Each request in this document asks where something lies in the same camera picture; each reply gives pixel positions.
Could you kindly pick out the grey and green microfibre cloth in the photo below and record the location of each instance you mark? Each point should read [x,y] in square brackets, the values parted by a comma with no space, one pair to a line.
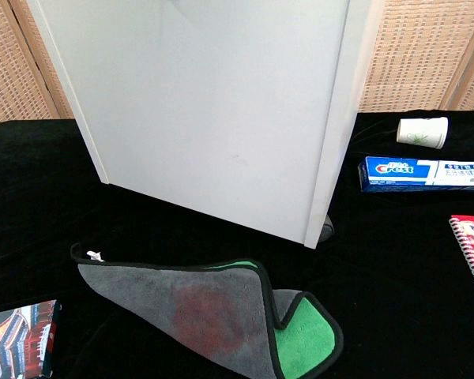
[150,292]

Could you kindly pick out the white cabinet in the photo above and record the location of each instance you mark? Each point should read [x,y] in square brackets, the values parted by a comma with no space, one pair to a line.
[205,102]

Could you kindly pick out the grey caster wheel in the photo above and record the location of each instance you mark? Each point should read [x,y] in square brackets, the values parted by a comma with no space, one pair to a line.
[327,231]

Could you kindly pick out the black tablecloth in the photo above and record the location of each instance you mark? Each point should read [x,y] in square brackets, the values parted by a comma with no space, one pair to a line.
[379,300]

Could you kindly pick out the blue Crest toothpaste box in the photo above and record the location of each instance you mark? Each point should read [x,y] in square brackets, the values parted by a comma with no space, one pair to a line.
[411,173]

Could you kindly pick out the white paper cup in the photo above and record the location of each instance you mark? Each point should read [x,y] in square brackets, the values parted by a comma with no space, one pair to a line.
[420,132]

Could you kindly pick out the rattan folding screen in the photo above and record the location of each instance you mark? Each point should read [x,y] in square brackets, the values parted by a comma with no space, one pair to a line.
[8,67]
[414,55]

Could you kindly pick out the box with red picture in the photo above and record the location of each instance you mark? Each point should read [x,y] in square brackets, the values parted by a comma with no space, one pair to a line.
[19,343]

